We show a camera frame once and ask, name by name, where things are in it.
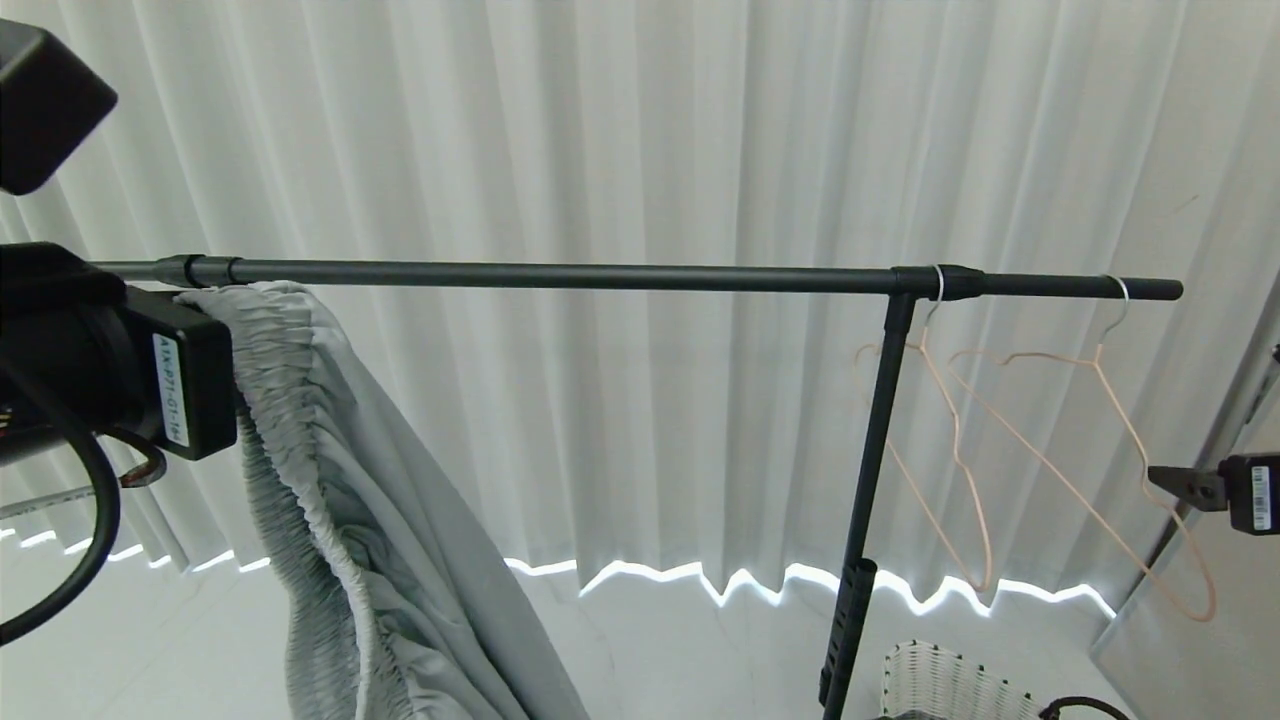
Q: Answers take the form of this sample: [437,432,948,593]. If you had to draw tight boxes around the black clothes rack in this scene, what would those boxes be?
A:
[95,255,1184,720]

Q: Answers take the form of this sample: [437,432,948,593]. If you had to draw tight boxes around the pink clothes hanger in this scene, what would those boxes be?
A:
[948,278,1218,623]
[855,295,994,593]

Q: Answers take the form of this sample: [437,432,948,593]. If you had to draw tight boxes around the pale grey shorts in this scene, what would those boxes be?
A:
[175,282,591,720]

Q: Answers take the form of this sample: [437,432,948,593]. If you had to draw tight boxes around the white curtain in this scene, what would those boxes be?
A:
[0,0,1280,606]

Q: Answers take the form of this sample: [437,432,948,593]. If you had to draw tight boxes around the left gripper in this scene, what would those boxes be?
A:
[100,285,239,461]

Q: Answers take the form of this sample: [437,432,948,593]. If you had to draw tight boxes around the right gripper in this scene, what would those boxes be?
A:
[1222,453,1280,536]

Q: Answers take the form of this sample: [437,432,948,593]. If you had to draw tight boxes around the white laundry basket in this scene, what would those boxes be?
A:
[880,640,1131,720]

